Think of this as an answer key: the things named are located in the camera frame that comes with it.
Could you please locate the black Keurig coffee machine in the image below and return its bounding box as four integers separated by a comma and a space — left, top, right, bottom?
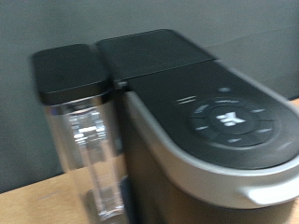
31, 28, 299, 224

